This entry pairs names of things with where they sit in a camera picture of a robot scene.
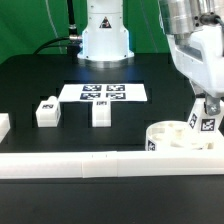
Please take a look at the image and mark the white fence piece left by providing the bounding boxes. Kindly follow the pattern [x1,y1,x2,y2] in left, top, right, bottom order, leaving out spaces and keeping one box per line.
[0,113,10,143]

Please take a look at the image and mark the grey cable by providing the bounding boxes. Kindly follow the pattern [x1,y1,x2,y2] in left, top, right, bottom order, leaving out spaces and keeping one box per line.
[44,0,64,54]

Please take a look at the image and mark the black cable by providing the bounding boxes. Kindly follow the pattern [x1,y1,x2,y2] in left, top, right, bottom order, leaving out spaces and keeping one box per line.
[33,0,83,56]

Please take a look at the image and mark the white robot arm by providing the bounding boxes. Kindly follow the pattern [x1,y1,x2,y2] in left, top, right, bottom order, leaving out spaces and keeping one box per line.
[78,0,224,116]

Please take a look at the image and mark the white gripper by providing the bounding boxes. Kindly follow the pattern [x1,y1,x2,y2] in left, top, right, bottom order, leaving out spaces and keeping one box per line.
[167,25,224,116]

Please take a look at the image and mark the white U-shaped fence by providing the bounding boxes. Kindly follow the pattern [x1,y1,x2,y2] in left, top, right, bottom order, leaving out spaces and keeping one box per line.
[0,139,224,179]

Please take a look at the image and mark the white marker sheet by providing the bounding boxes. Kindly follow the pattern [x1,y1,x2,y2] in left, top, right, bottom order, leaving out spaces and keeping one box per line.
[59,83,147,102]

